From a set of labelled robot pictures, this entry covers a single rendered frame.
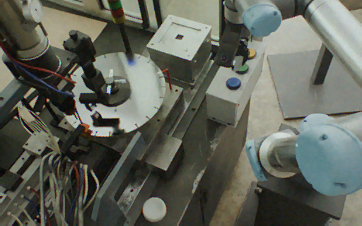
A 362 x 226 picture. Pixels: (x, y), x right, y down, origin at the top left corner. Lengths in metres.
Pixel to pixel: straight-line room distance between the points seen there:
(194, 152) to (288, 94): 1.17
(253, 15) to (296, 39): 1.82
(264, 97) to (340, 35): 1.53
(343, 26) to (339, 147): 0.30
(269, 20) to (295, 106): 1.46
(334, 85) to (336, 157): 1.82
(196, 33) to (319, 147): 0.85
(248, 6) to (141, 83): 0.47
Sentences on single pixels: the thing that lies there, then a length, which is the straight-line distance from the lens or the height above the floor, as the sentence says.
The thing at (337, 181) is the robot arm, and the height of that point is 1.31.
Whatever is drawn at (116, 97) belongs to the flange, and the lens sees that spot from 1.16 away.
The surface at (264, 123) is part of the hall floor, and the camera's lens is 2.21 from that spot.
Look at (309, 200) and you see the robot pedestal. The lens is 1.22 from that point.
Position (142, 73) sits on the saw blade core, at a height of 0.95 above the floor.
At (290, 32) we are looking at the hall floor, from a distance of 2.69.
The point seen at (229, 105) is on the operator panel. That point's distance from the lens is 1.20.
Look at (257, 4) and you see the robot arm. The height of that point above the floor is 1.31.
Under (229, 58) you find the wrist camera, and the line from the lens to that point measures 1.01.
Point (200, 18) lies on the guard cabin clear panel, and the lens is 1.45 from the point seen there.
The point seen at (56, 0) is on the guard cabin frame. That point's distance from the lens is 1.88.
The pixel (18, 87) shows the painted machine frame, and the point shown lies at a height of 1.05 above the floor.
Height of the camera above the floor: 1.86
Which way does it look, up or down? 55 degrees down
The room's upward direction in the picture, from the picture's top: 9 degrees counter-clockwise
